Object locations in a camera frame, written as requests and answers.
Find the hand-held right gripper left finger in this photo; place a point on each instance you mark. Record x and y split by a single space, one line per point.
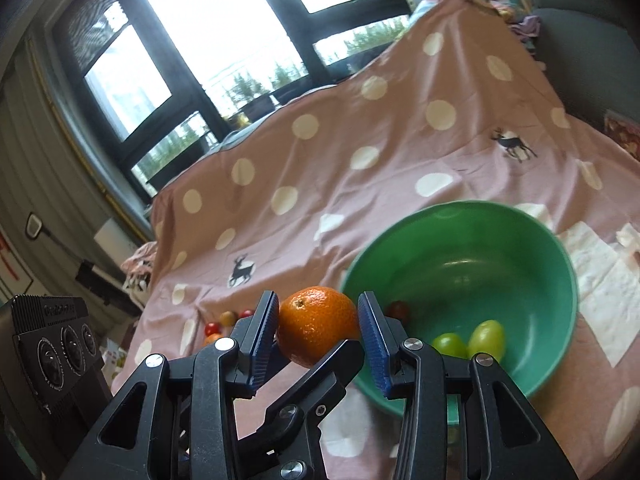
264 345

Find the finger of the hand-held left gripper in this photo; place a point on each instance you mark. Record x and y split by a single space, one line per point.
300 400

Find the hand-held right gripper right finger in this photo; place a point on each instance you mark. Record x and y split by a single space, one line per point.
372 350

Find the small red tomato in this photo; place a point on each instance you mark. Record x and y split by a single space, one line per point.
397 310

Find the large orange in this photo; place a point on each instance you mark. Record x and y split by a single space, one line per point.
315 325

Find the green fruit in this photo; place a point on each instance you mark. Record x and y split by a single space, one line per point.
485 340
450 345

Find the green plastic bowl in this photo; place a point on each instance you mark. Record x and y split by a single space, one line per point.
450 260

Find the brown kiwi fruit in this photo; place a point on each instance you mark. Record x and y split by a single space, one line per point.
228 317

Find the small orange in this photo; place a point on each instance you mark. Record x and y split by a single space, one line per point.
210 339

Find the printed white shopping bag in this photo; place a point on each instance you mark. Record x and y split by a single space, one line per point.
112 360

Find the pile of pink clothes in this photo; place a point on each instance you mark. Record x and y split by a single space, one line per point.
140 270

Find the white box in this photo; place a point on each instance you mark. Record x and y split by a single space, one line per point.
115 235

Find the pink polka dot cloth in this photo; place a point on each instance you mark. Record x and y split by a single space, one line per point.
325 175

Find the white paper towel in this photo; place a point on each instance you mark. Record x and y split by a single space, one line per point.
595 280

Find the balcony potted plant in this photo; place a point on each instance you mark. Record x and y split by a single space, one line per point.
252 95

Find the black framed window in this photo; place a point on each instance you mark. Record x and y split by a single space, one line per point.
290 25

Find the floral patterned cushion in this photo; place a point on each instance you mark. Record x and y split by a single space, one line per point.
622 132

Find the pile of colourful clothes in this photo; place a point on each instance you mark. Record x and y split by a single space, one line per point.
520 17

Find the grey green sofa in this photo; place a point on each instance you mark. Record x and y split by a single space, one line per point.
590 50

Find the red wall sign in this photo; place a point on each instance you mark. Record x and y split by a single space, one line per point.
10 260

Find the small wall device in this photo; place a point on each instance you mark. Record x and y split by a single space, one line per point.
34 225

